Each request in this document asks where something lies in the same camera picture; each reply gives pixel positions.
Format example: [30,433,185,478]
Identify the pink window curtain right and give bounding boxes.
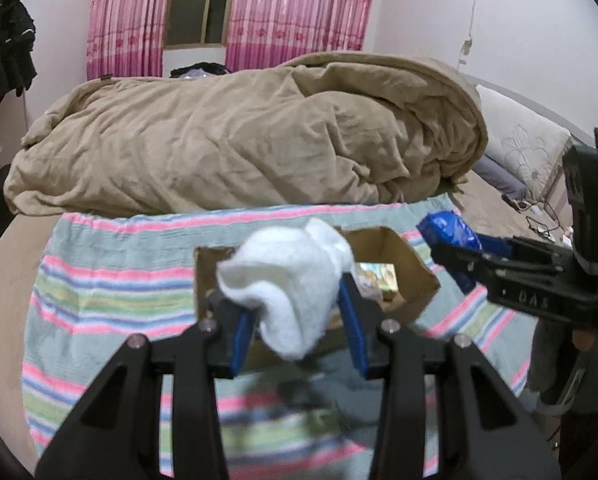
[225,0,372,72]

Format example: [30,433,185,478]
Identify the small green white carton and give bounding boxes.
[355,262,399,304]

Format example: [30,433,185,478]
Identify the grey pillow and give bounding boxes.
[472,155,527,200]

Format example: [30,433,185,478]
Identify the white sock pair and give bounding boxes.
[216,218,354,361]

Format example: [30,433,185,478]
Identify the tan crumpled duvet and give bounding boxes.
[4,52,488,217]

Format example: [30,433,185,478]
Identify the brown cardboard box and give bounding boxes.
[195,218,440,377]

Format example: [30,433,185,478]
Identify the striped pastel towel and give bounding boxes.
[20,194,538,480]

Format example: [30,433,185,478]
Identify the pink window curtain left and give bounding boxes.
[86,0,169,80]

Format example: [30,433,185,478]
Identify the white embroidered pillow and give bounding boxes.
[476,84,572,200]

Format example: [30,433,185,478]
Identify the blue tissue pack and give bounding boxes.
[417,210,482,294]

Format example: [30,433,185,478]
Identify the pink window curtain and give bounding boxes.
[225,0,372,72]
[86,0,169,80]

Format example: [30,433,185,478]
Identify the grey fleece glove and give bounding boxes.
[260,350,384,448]

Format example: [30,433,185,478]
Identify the cables on bedside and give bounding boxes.
[500,192,572,241]

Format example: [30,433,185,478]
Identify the dark hanging clothes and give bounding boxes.
[0,0,37,102]

